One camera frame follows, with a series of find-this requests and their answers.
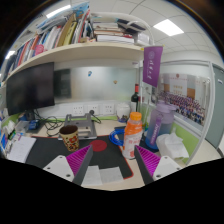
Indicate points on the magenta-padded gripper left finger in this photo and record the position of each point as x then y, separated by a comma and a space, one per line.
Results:
60, 166

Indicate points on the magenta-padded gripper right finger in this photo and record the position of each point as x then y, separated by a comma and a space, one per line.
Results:
166, 166

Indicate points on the orange-capped drink bottle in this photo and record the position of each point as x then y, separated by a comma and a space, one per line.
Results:
132, 136

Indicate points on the translucent purple water jug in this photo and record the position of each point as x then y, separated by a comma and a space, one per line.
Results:
160, 126

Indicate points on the black red-edged desk mat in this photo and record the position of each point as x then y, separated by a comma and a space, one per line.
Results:
50, 148

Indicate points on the crumpled white tissue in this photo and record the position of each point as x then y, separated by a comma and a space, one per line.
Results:
171, 145

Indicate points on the printed paper cup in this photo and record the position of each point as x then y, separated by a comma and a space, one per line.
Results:
70, 140

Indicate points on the white paper notebook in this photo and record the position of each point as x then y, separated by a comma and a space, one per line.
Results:
20, 149

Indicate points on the flat round red coaster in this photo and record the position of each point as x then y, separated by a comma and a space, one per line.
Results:
98, 145

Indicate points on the grey metal laptop stand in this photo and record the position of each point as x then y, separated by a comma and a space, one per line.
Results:
80, 125

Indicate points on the white paper sheet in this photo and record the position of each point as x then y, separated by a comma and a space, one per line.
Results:
106, 174

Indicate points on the small blue device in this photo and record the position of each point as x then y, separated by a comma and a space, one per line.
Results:
33, 125

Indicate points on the group photo poster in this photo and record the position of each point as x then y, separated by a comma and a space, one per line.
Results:
183, 100

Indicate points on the white lidded jar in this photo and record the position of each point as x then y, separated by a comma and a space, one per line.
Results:
123, 111

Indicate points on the dark wine bottle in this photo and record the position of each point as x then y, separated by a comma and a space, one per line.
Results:
135, 98

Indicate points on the grey door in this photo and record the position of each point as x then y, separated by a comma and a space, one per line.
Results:
216, 106

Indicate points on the black computer monitor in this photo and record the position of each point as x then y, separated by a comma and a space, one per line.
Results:
30, 88

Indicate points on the small blue glass sticker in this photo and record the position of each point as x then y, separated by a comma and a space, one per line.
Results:
90, 73

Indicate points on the purple pennant flag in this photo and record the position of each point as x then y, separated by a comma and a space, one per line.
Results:
152, 65

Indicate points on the white shelf with books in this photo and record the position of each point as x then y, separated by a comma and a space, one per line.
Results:
83, 51

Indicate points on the ceiling light panels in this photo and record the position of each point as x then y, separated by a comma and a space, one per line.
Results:
168, 27

